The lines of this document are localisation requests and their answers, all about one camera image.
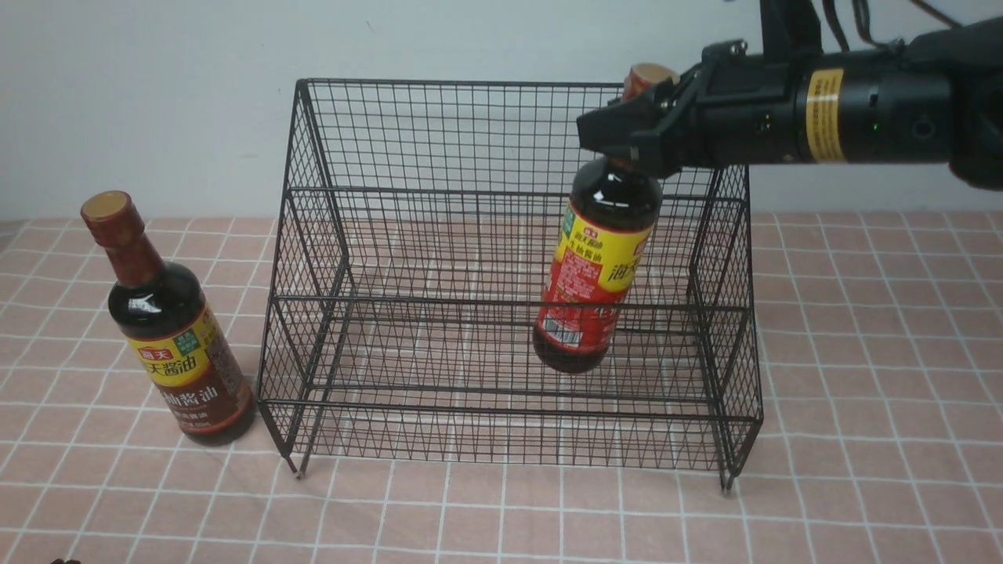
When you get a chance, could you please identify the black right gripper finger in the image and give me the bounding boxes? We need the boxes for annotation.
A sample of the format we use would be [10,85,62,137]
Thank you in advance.
[577,92,690,161]

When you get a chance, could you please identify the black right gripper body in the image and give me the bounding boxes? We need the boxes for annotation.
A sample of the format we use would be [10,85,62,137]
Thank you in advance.
[627,42,816,178]

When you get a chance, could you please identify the red label soy sauce bottle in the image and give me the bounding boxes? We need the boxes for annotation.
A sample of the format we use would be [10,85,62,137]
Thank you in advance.
[532,63,681,374]

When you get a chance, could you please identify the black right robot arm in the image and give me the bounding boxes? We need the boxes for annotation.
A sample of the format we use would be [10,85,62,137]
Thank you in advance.
[577,1,1002,190]

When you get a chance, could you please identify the dark soy sauce bottle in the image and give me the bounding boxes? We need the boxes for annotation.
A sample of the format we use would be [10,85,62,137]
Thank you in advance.
[80,190,255,447]

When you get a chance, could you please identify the pink checkered tablecloth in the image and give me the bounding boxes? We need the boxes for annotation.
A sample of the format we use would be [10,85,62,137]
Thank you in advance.
[1,213,1001,563]

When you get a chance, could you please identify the black wire shelf rack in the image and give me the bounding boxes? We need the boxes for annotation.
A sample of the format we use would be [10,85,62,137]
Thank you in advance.
[257,78,764,490]

